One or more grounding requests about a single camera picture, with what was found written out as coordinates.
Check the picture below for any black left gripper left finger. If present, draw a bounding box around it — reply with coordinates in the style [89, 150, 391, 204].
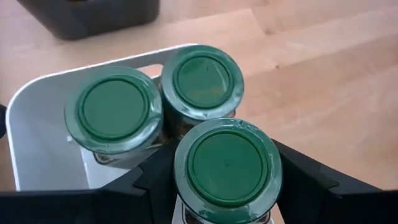
[0, 139, 181, 224]

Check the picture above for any white plastic bin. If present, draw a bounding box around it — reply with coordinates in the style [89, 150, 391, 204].
[5, 42, 200, 224]

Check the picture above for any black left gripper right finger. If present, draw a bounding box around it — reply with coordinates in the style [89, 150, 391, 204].
[273, 139, 398, 224]

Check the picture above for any green lid spice jar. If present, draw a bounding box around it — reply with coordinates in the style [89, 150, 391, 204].
[159, 44, 246, 142]
[63, 65, 165, 170]
[173, 116, 284, 224]

